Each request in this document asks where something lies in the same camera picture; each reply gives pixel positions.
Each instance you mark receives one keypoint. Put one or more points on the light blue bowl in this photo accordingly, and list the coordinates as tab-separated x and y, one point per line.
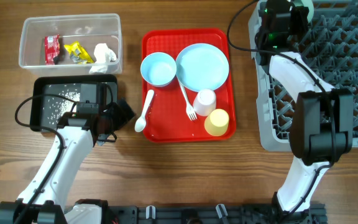
158	69

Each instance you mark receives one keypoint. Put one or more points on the white plastic fork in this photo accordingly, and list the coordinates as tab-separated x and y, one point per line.
189	109

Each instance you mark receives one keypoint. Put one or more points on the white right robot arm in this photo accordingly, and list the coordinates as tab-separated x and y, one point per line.
321	128

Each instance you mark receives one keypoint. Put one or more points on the white plastic cup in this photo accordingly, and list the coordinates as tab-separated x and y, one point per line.
205	102

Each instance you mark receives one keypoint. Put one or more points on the light blue plate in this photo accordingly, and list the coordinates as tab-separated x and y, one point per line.
202	66

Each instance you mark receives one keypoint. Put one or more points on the red snack wrapper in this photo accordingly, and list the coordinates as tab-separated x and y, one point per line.
52	49

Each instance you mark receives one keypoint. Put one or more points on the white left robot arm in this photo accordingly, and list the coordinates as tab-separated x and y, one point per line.
44	199

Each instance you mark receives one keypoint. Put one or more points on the yellow snack wrapper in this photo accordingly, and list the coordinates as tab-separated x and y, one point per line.
77	53

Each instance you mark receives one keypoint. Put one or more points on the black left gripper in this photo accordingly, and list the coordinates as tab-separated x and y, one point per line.
122	117

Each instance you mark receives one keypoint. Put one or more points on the grey dishwasher rack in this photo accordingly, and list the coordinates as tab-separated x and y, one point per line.
330	49

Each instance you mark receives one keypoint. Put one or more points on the yellow plastic cup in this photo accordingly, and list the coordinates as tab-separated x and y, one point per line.
216	124

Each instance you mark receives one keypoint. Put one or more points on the white plastic spoon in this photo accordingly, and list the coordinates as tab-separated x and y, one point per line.
140	124

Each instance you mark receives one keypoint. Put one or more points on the black rectangular tray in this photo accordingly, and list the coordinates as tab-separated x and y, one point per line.
59	93

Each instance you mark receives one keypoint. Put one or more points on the white tissue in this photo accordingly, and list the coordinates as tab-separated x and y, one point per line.
103	54

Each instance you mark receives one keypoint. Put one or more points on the green bowl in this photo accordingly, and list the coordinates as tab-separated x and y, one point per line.
308	4

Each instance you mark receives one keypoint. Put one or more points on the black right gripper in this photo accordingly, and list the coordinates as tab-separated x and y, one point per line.
299	14

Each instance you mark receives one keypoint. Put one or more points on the red serving tray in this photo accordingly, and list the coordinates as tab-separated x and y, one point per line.
166	118

